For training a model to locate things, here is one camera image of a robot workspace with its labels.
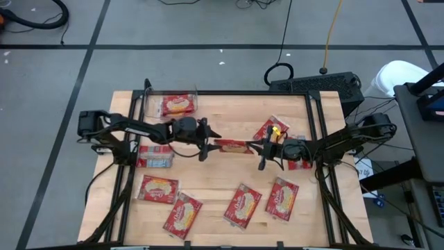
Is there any clear plastic basket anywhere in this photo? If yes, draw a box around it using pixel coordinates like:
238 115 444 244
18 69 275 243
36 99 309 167
144 85 199 121

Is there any white paper sheet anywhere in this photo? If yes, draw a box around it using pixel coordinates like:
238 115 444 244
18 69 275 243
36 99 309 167
353 158 377 199

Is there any black cable bundle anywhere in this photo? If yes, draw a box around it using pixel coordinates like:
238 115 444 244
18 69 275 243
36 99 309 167
235 0 278 10

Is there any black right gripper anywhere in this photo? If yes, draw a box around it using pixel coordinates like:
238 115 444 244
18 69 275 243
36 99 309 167
246 125 309 172

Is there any black cart beam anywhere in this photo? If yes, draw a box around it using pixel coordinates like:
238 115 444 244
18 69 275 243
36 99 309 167
359 158 422 194

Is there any black aluminium table frame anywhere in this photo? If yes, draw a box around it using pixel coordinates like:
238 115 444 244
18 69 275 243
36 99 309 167
78 78 374 249

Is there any yellow hanging cable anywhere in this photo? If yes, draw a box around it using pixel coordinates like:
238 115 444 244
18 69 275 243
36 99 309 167
318 0 345 76

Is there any black keyboard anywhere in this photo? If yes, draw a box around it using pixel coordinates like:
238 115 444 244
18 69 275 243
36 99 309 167
429 185 444 228

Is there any red popcorn bag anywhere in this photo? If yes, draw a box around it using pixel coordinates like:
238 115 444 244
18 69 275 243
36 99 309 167
286 135 313 171
264 176 300 222
223 183 263 231
162 192 204 240
137 174 180 205
136 144 176 169
253 115 290 142
161 94 196 117
214 138 255 155

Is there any black device with blue screen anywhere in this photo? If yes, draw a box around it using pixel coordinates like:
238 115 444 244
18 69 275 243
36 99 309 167
415 92 444 122

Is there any white plastic bin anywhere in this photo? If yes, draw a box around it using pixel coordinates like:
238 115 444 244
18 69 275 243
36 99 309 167
369 60 444 100

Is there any black thick hose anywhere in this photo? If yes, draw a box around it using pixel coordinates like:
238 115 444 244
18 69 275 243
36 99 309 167
0 0 69 31

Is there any grey cart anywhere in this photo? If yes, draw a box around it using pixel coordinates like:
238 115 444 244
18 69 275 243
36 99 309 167
393 83 444 185

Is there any black looped cable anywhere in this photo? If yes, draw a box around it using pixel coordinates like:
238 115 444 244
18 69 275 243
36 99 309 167
263 0 295 88

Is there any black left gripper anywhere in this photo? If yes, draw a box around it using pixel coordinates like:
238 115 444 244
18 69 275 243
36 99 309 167
172 117 223 163

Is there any black pole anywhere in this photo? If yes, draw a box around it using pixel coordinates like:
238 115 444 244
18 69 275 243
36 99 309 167
409 62 444 97

